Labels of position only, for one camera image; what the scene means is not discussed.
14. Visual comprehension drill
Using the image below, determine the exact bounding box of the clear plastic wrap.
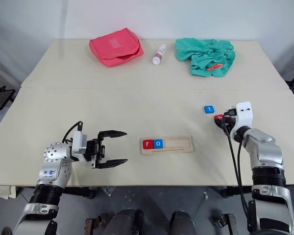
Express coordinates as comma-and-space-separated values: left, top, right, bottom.
102, 187, 116, 197

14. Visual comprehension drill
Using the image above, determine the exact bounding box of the pink fabric pouch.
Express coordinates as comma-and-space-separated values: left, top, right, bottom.
89, 28, 145, 67

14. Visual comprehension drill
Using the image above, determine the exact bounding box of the wooden letter tray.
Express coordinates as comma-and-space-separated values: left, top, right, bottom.
140, 136, 196, 156

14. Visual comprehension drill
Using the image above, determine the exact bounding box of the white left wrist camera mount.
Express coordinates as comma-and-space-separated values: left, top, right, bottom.
72, 131, 89, 163

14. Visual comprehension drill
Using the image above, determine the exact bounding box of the cream box under table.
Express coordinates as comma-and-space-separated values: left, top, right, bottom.
0, 186, 17, 199

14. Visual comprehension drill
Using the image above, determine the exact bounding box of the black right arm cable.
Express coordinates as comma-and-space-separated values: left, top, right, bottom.
221, 117, 249, 221

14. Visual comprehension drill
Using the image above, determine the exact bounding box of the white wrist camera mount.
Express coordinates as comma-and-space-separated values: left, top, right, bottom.
229, 101, 253, 138
72, 131, 89, 163

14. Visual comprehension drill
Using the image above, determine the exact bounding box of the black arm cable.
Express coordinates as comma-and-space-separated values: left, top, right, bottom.
221, 117, 249, 221
63, 121, 83, 145

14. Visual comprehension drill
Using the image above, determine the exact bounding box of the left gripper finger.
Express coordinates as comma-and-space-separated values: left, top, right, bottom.
97, 130, 127, 141
98, 159, 128, 169

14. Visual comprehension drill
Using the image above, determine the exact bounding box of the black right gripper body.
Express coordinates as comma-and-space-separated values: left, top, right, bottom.
221, 105, 238, 135

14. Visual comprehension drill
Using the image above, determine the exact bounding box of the small white pink bottle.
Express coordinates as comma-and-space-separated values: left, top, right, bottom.
152, 44, 167, 66

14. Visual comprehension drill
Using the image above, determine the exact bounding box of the crumpled green cloth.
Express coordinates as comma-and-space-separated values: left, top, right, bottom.
174, 38, 236, 78

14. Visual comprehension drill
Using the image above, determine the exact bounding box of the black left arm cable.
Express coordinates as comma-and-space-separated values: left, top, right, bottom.
63, 121, 83, 145

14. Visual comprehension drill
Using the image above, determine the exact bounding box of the black mesh chair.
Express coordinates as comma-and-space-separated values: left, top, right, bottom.
0, 80, 16, 112

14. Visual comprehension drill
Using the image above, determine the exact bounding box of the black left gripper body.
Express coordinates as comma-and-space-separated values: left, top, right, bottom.
85, 137, 106, 169

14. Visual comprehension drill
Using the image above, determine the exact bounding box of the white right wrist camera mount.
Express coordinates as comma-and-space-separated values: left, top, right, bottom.
229, 101, 253, 138

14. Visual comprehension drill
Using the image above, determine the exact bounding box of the rusty metal bracket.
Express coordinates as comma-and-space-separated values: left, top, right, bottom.
221, 214, 237, 235
84, 217, 100, 235

